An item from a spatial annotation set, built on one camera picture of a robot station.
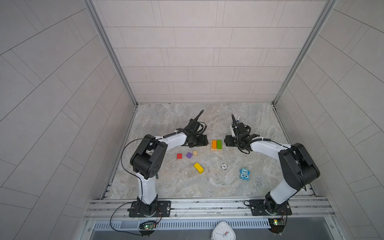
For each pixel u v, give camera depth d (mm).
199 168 826
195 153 889
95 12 726
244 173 814
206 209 725
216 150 911
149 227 642
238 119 1051
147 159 481
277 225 682
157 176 807
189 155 889
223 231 640
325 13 726
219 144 916
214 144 930
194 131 755
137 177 508
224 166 847
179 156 896
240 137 719
